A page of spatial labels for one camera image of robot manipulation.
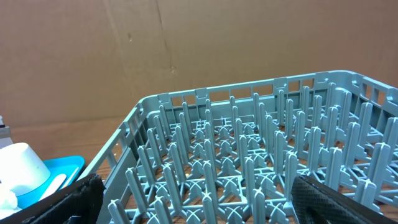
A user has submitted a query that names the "grey dishwasher rack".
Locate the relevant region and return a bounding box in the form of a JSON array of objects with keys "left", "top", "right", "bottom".
[{"left": 85, "top": 70, "right": 397, "bottom": 223}]

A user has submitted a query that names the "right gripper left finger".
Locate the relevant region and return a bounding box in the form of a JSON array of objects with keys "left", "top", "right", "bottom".
[{"left": 1, "top": 174, "right": 106, "bottom": 224}]

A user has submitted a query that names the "teal serving tray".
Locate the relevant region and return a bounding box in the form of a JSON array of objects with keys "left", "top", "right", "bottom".
[{"left": 17, "top": 156, "right": 85, "bottom": 209}]

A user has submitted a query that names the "white plastic cup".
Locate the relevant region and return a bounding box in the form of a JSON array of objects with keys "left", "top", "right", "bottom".
[{"left": 1, "top": 142, "right": 50, "bottom": 196}]

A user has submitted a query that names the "crumpled white napkin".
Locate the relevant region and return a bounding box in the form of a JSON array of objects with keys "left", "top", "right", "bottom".
[{"left": 1, "top": 183, "right": 20, "bottom": 219}]

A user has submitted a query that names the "wooden chopstick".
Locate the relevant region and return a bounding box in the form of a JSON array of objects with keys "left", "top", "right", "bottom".
[{"left": 62, "top": 167, "right": 79, "bottom": 188}]

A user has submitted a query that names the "white plastic fork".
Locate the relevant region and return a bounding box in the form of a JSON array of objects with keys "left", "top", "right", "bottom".
[{"left": 39, "top": 174, "right": 67, "bottom": 200}]

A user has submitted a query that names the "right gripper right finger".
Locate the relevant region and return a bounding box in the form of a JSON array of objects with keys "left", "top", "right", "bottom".
[{"left": 291, "top": 175, "right": 395, "bottom": 224}]

